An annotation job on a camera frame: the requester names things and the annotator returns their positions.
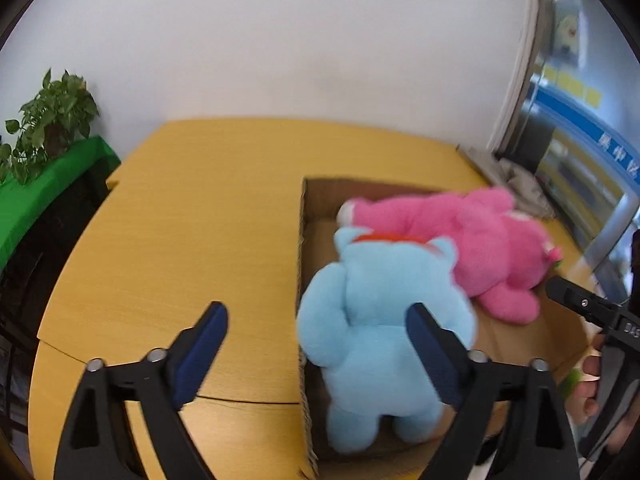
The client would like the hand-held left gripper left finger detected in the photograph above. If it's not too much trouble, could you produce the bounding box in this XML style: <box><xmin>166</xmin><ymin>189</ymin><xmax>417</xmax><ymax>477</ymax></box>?
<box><xmin>52</xmin><ymin>301</ymin><xmax>230</xmax><ymax>480</ymax></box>

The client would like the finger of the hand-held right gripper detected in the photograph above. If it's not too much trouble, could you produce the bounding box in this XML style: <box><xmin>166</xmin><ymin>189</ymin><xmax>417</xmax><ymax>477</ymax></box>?
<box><xmin>545</xmin><ymin>277</ymin><xmax>623</xmax><ymax>333</ymax></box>

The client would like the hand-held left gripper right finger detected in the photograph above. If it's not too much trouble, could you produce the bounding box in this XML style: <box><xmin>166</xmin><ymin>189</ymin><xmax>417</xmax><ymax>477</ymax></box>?
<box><xmin>406</xmin><ymin>302</ymin><xmax>581</xmax><ymax>480</ymax></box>

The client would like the green plush toy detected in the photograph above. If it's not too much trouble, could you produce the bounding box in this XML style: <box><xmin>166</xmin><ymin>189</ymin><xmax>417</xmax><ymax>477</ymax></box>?
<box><xmin>560</xmin><ymin>367</ymin><xmax>584</xmax><ymax>399</ymax></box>

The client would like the blue plush toy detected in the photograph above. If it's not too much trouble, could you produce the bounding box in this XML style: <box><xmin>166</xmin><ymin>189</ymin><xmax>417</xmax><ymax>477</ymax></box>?
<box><xmin>297</xmin><ymin>227</ymin><xmax>478</xmax><ymax>456</ymax></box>

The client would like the cardboard box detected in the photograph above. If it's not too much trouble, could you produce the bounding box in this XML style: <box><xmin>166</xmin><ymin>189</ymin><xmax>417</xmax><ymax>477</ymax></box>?
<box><xmin>297</xmin><ymin>176</ymin><xmax>591</xmax><ymax>478</ymax></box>

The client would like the pink bear plush toy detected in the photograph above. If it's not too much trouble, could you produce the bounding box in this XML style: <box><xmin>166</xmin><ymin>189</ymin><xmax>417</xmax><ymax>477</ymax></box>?
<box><xmin>336</xmin><ymin>186</ymin><xmax>565</xmax><ymax>325</ymax></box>

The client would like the wooden desktop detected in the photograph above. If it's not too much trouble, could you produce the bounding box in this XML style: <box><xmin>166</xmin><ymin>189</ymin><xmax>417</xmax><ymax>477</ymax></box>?
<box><xmin>27</xmin><ymin>117</ymin><xmax>601</xmax><ymax>480</ymax></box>

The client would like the person's right hand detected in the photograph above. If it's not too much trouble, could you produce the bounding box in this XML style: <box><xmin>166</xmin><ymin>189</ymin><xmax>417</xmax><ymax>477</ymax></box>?
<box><xmin>569</xmin><ymin>335</ymin><xmax>604</xmax><ymax>427</ymax></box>

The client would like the grey cloth bag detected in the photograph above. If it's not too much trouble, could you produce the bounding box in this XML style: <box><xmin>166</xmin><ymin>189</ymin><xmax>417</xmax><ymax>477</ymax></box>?
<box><xmin>456</xmin><ymin>145</ymin><xmax>557</xmax><ymax>221</ymax></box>

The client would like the glass door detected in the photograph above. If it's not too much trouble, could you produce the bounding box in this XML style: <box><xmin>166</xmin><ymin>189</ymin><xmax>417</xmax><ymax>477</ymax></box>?
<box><xmin>492</xmin><ymin>0</ymin><xmax>640</xmax><ymax>306</ymax></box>

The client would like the cartoon sticker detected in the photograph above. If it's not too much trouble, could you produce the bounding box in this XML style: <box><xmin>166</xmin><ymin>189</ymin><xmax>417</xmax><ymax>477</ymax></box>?
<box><xmin>552</xmin><ymin>0</ymin><xmax>587</xmax><ymax>69</ymax></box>

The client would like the large potted plant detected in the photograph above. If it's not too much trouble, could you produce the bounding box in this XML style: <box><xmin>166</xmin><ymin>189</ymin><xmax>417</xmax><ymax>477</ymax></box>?
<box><xmin>5</xmin><ymin>67</ymin><xmax>101</xmax><ymax>186</ymax></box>

